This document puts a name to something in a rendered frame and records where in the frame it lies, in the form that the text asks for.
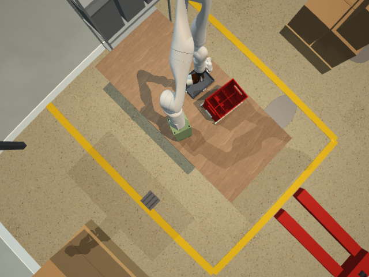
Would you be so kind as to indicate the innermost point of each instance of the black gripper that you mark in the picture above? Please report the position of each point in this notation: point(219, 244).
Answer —
point(200, 75)

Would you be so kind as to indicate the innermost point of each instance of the red crate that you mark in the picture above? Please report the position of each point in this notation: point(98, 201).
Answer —
point(220, 103)

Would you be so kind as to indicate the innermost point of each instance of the brown glass bottle with white label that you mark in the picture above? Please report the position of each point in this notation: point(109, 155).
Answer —
point(192, 79)

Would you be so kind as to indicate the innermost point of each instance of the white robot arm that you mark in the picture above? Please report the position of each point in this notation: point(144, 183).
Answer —
point(184, 43)

